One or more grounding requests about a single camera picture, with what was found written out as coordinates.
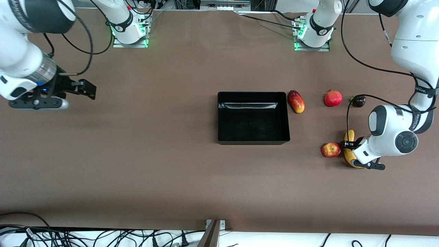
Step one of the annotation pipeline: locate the red yellow mango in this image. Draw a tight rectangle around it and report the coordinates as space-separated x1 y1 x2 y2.
287 90 305 114

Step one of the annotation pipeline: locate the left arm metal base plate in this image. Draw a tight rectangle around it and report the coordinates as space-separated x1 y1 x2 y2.
294 17 331 52

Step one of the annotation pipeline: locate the black cable on table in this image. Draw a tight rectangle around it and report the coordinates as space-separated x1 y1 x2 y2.
240 10 306 31

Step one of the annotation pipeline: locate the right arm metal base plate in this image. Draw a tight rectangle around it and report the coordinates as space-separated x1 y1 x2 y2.
112 15 149 48

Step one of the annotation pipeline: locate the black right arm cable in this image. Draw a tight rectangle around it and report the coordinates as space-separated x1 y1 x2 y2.
43 0 114 76

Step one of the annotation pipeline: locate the small metal bracket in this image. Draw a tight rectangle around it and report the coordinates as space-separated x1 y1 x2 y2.
205 219 227 231

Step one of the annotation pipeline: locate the black looped cable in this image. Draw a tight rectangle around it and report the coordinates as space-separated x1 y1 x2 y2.
0 212 52 230

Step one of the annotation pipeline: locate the aluminium frame rail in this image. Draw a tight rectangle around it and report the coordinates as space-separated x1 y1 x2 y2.
200 0 251 11

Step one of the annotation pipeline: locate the dark purple mangosteen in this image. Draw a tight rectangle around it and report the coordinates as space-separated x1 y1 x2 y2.
349 95 367 108

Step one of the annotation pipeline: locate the black plastic box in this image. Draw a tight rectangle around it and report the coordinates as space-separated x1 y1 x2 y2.
217 91 291 145

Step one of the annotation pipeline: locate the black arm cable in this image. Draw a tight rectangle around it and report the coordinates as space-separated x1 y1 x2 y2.
341 0 439 138
43 0 114 76

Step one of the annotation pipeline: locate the yellow banana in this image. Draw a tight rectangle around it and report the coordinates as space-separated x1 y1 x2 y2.
344 129 365 169

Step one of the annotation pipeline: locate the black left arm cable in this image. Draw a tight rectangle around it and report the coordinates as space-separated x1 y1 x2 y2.
341 0 439 138

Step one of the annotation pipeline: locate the tangled black cable bundle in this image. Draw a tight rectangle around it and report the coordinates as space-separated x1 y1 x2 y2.
0 225 206 247

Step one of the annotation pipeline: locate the red apple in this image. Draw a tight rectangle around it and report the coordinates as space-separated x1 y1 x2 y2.
321 142 341 158

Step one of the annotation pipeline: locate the red pomegranate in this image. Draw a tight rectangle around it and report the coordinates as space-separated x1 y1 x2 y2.
324 89 343 107

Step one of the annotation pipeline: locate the grey metal post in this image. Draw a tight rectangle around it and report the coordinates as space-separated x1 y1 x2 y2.
196 220 221 247

